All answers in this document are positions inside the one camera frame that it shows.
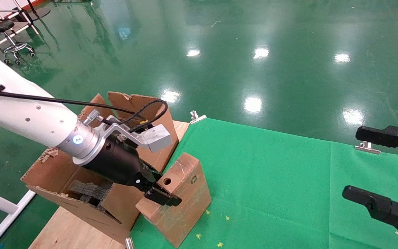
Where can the large open cardboard carton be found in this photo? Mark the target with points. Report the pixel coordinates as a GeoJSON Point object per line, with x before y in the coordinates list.
{"type": "Point", "coordinates": [64, 204]}

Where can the silver binder clip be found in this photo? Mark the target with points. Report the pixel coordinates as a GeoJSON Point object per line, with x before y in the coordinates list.
{"type": "Point", "coordinates": [197, 118]}
{"type": "Point", "coordinates": [367, 148]}
{"type": "Point", "coordinates": [129, 243]}

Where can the black wheeled stool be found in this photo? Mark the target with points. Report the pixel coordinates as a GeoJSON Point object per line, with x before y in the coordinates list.
{"type": "Point", "coordinates": [0, 27]}

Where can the white pipe rack frame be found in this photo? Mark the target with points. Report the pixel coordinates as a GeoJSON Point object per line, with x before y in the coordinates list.
{"type": "Point", "coordinates": [22, 10]}

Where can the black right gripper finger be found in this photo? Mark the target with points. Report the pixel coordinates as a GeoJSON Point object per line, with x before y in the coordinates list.
{"type": "Point", "coordinates": [378, 205]}
{"type": "Point", "coordinates": [385, 135]}

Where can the black foam insert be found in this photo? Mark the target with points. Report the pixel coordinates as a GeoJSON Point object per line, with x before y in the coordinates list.
{"type": "Point", "coordinates": [88, 191]}

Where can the black round stand base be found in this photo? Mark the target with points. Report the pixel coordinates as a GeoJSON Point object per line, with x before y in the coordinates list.
{"type": "Point", "coordinates": [36, 14]}

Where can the small brown cardboard box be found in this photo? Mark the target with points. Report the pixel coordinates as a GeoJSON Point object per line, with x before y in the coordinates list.
{"type": "Point", "coordinates": [188, 193]}

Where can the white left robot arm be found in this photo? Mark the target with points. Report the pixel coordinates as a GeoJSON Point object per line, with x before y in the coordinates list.
{"type": "Point", "coordinates": [22, 114]}

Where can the green table cloth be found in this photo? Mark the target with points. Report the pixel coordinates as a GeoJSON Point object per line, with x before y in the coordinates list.
{"type": "Point", "coordinates": [271, 190]}

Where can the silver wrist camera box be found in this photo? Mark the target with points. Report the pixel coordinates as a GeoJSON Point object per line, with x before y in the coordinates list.
{"type": "Point", "coordinates": [157, 138]}

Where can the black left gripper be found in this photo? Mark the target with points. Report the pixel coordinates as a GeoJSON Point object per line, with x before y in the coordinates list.
{"type": "Point", "coordinates": [119, 164]}

